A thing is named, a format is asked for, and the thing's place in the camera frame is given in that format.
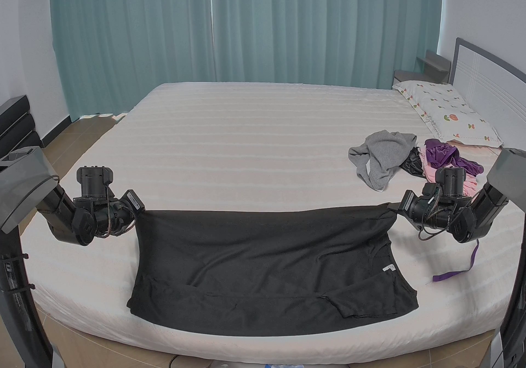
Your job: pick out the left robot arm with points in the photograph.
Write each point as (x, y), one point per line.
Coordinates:
(61, 214)

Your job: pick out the black T-shirt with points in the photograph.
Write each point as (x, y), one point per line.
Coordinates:
(267, 255)

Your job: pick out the black chest of drawers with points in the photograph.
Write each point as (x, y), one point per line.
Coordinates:
(16, 124)

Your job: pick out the bed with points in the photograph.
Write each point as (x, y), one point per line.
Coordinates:
(246, 132)

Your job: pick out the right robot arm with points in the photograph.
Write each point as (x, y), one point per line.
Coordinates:
(485, 202)

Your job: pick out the grey bedside table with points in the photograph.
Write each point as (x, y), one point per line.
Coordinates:
(435, 62)

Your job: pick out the black garment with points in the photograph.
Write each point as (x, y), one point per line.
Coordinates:
(413, 165)

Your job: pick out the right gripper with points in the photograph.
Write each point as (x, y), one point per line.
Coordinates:
(421, 212)

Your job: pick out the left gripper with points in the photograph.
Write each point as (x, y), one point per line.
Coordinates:
(127, 214)

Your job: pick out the pink garment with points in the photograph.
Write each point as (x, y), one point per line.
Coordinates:
(430, 173)

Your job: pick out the purple garment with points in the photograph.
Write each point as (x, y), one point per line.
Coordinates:
(437, 152)

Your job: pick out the white printed pillow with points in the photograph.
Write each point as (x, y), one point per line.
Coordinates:
(444, 105)

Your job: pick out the grey garment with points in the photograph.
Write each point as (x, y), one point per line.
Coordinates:
(384, 148)

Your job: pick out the blue-green curtain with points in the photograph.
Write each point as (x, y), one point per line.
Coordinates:
(131, 29)
(320, 17)

